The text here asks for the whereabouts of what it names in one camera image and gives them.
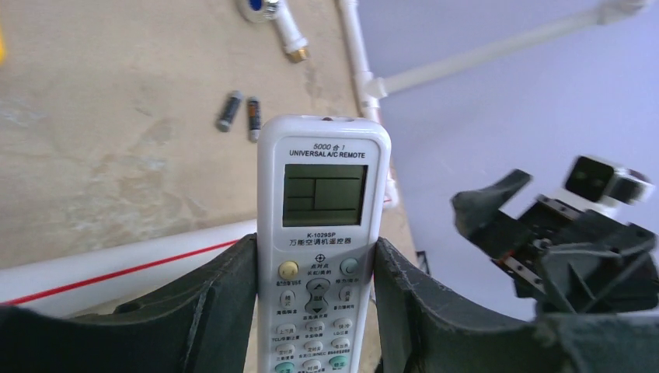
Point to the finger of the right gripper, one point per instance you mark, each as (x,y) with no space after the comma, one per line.
(478,218)

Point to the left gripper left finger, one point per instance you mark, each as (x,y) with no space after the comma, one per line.
(198,323)

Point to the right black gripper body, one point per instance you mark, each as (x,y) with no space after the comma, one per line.
(575,262)

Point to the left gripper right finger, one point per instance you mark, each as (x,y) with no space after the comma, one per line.
(425,326)

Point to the white AC remote control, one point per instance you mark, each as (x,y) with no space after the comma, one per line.
(320,195)

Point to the right AAA battery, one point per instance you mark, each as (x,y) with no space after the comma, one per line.
(254,118)

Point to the white plastic faucet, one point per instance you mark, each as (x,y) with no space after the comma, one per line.
(277,12)

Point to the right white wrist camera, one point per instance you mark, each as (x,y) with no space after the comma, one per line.
(597,181)

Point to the white PVC pipe frame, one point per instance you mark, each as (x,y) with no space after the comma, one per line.
(109,147)

